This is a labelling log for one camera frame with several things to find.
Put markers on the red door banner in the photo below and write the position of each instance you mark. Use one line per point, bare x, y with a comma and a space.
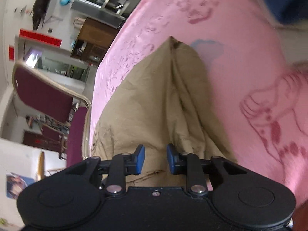
41, 37

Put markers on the wall poster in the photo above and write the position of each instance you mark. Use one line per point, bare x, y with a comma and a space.
16, 182

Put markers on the grey television stand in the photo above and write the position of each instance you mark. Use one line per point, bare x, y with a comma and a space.
96, 9

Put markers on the beige pants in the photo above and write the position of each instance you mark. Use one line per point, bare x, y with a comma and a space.
156, 96

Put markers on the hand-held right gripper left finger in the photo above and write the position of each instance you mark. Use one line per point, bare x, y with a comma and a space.
140, 160

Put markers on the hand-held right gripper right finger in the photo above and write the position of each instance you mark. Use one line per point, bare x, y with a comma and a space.
171, 160

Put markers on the wooden cabinet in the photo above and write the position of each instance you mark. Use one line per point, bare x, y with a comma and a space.
96, 31

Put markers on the light blue round object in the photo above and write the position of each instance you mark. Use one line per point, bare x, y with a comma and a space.
65, 0

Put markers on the dark hanging coat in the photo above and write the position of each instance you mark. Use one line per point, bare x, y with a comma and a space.
41, 7

